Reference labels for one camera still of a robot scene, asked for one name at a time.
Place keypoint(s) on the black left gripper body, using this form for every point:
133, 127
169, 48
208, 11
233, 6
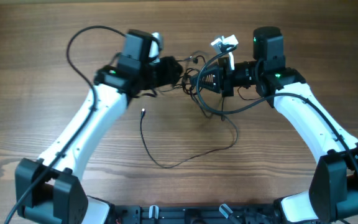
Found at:
166, 73

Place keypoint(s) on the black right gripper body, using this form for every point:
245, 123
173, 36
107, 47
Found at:
227, 86

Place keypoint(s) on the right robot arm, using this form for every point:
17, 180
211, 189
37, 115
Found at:
333, 193

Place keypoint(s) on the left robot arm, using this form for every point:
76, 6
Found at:
48, 189

